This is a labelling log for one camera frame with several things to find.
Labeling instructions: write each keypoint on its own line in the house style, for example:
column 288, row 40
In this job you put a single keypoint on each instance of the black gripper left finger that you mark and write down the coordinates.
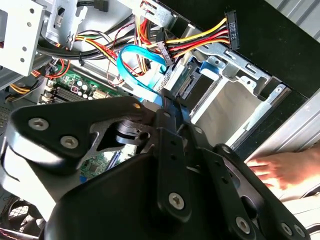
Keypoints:
column 70, row 117

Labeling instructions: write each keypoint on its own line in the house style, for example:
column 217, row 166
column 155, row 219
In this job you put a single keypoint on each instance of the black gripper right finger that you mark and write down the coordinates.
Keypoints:
column 225, row 175

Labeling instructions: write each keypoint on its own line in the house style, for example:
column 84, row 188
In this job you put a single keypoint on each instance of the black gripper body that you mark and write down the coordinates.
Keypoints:
column 112, row 207

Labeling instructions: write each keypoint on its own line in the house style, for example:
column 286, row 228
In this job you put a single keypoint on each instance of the person bare hand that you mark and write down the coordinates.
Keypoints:
column 287, row 167

